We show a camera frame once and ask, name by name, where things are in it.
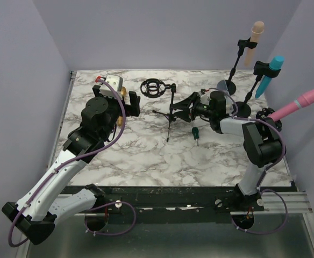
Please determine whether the beige microphone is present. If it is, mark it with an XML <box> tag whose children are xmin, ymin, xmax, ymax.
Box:
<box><xmin>244</xmin><ymin>21</ymin><xmax>265</xmax><ymax>67</ymax></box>

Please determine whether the clear plastic screw box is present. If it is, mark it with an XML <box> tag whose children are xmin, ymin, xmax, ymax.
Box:
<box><xmin>216</xmin><ymin>80</ymin><xmax>228</xmax><ymax>92</ymax></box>

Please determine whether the gold microphone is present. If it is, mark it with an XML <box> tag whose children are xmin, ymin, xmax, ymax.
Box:
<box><xmin>116</xmin><ymin>85</ymin><xmax>128</xmax><ymax>127</ymax></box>

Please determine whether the black stand holding beige microphone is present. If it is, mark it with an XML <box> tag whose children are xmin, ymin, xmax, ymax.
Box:
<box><xmin>226</xmin><ymin>38</ymin><xmax>257</xmax><ymax>96</ymax></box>

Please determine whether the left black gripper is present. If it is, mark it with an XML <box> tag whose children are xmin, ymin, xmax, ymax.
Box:
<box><xmin>94</xmin><ymin>86</ymin><xmax>140</xmax><ymax>140</ymax></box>

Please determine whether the black stand holding teal microphone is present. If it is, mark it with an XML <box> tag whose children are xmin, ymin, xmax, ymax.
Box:
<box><xmin>232</xmin><ymin>61</ymin><xmax>281</xmax><ymax>118</ymax></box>

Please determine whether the black round-base shock mount stand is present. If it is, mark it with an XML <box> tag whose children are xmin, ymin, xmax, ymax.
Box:
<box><xmin>255</xmin><ymin>107</ymin><xmax>283</xmax><ymax>132</ymax></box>

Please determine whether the teal microphone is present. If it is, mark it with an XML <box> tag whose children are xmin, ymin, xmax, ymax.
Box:
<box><xmin>254</xmin><ymin>55</ymin><xmax>284</xmax><ymax>98</ymax></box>

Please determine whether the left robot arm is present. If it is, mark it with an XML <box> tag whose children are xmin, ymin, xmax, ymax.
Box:
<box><xmin>2</xmin><ymin>82</ymin><xmax>140</xmax><ymax>247</ymax></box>

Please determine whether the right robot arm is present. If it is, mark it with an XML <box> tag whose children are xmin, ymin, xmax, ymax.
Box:
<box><xmin>170</xmin><ymin>89</ymin><xmax>286</xmax><ymax>211</ymax></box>

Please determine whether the black front mounting rail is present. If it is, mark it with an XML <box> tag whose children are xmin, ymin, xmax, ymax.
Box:
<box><xmin>61</xmin><ymin>185</ymin><xmax>300</xmax><ymax>225</ymax></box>

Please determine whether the black tripod shock mount stand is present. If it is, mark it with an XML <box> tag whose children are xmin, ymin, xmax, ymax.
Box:
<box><xmin>140</xmin><ymin>78</ymin><xmax>181</xmax><ymax>142</ymax></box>

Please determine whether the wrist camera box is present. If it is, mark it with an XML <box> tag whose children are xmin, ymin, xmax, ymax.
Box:
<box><xmin>198</xmin><ymin>90</ymin><xmax>234</xmax><ymax>113</ymax></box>
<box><xmin>93</xmin><ymin>75</ymin><xmax>123</xmax><ymax>99</ymax></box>

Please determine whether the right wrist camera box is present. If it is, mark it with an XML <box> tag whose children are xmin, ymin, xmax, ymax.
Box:
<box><xmin>198</xmin><ymin>90</ymin><xmax>234</xmax><ymax>113</ymax></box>

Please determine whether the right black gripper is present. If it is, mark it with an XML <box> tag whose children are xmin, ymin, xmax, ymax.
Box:
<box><xmin>172</xmin><ymin>92</ymin><xmax>215</xmax><ymax>123</ymax></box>

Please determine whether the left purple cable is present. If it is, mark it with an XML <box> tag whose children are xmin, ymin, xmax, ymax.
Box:
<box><xmin>8</xmin><ymin>77</ymin><xmax>125</xmax><ymax>247</ymax></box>

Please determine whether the green handled screwdriver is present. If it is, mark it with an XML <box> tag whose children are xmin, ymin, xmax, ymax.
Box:
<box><xmin>191</xmin><ymin>127</ymin><xmax>199</xmax><ymax>146</ymax></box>

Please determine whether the pink microphone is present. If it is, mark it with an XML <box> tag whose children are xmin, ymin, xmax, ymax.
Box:
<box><xmin>268</xmin><ymin>89</ymin><xmax>314</xmax><ymax>121</ymax></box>

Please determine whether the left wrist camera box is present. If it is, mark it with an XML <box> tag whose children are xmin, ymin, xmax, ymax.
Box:
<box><xmin>93</xmin><ymin>75</ymin><xmax>123</xmax><ymax>99</ymax></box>

